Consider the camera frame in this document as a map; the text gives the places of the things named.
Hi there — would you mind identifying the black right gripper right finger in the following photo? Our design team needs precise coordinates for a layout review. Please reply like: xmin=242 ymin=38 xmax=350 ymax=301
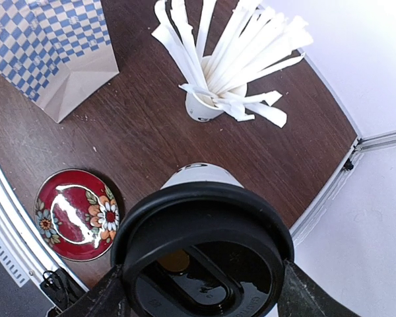
xmin=277 ymin=260 xmax=358 ymax=317

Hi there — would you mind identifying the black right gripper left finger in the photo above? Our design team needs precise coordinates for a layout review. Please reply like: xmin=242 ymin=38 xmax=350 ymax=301
xmin=59 ymin=265 xmax=129 ymax=317

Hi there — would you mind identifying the aluminium front rail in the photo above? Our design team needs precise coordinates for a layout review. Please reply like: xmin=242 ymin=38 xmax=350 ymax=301
xmin=0 ymin=141 xmax=90 ymax=298

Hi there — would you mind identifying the red floral plate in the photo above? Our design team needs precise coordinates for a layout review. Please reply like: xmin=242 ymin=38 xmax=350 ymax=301
xmin=34 ymin=169 xmax=121 ymax=262

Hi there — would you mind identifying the blue checkered paper bag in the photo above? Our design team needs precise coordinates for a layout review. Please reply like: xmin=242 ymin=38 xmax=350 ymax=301
xmin=0 ymin=0 xmax=119 ymax=123

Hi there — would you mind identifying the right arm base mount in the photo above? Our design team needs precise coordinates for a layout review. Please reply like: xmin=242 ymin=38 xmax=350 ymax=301
xmin=40 ymin=268 xmax=86 ymax=312

